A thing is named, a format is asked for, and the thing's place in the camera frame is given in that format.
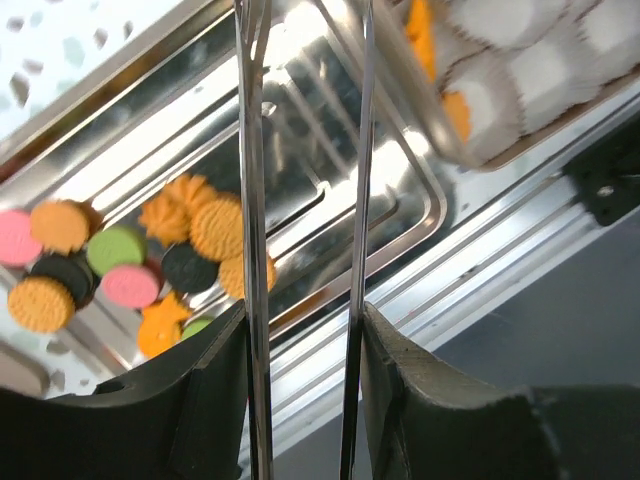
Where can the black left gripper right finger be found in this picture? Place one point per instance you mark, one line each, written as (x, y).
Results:
(427, 420)

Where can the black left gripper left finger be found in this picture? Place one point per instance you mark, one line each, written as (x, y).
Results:
(177, 416)

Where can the green macaron cookie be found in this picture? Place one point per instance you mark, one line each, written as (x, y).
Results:
(115, 246)
(195, 326)

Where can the orange star cookie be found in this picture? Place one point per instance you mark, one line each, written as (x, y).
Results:
(161, 325)

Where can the pink macaron cookie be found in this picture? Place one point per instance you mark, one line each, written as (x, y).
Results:
(131, 286)
(18, 247)

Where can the black sandwich cookie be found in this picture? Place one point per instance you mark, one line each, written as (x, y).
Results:
(73, 272)
(186, 271)

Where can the orange round biscuit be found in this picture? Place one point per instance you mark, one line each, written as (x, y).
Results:
(40, 304)
(231, 276)
(216, 231)

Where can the brown tin lid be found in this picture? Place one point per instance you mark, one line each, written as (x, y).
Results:
(22, 374)

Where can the orange swirl cookie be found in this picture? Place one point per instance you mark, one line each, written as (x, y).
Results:
(167, 216)

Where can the stainless steel baking tray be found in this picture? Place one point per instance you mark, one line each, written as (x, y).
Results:
(285, 115)

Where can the orange chip cookie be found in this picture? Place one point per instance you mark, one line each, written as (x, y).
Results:
(64, 226)

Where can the orange flower cookie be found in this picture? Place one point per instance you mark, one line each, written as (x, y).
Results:
(459, 113)

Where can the brown cookie tin box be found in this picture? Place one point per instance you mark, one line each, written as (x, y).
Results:
(424, 97)

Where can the orange fish cookie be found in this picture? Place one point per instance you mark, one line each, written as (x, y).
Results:
(419, 32)

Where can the white paper cupcake liner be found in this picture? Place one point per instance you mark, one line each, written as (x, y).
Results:
(505, 24)

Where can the aluminium table edge rail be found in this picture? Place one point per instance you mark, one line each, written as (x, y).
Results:
(530, 289)

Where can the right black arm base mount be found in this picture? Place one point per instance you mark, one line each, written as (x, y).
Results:
(606, 175)

